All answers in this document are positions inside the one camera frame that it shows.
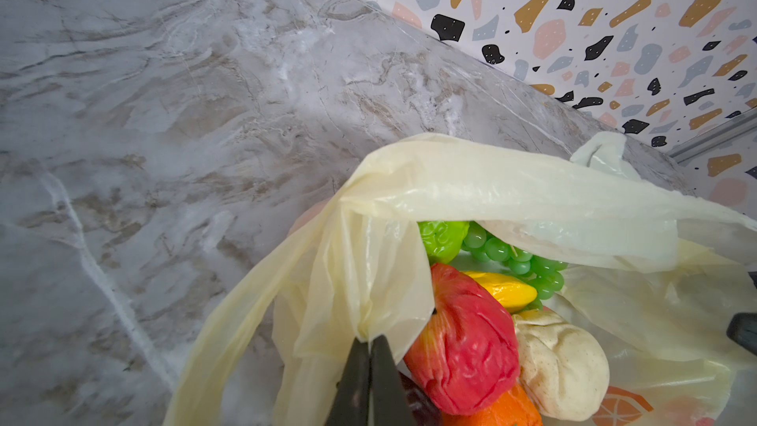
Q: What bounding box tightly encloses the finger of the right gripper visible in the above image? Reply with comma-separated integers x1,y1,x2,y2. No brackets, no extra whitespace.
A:
727,313,757,355

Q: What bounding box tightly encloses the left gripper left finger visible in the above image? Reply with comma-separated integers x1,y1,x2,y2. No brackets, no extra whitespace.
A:
324,338,371,426

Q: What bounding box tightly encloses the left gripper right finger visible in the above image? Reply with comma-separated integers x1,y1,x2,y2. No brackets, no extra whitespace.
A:
370,335,417,426

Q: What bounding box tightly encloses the red apple toy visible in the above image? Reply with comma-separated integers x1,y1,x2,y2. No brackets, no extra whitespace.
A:
404,263,520,415

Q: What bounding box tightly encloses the cream plastic bag orange print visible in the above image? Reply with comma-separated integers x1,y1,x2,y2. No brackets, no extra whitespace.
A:
165,132,756,425

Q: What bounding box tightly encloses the orange fruit toy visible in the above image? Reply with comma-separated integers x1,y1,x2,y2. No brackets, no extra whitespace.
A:
442,384,543,426

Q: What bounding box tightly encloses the yellow banana toy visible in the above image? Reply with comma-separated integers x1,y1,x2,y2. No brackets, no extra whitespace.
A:
463,271,537,314

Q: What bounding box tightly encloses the lime green bumpy fruit toy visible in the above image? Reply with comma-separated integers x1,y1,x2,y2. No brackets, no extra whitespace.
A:
418,221,470,265

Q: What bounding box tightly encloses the beige bun toy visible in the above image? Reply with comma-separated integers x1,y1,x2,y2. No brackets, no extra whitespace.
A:
513,310,610,422

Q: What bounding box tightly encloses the green grapes bunch toy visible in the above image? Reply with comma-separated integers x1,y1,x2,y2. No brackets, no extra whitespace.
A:
453,222,568,312

